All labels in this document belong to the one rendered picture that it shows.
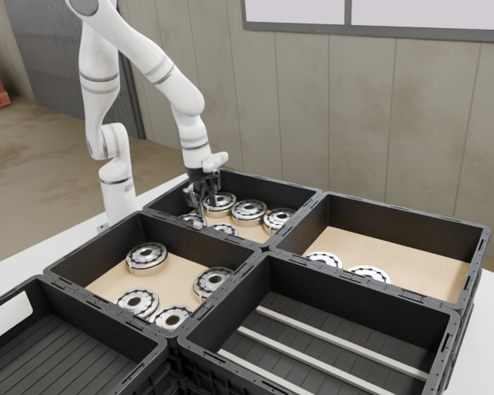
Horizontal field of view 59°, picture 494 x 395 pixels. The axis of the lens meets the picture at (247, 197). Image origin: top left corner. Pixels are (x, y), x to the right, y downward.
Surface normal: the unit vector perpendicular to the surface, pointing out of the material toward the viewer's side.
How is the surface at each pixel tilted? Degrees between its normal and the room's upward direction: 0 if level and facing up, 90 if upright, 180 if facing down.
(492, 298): 0
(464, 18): 90
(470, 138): 90
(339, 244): 0
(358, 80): 90
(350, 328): 0
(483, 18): 90
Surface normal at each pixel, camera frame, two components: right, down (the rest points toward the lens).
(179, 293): -0.09, -0.87
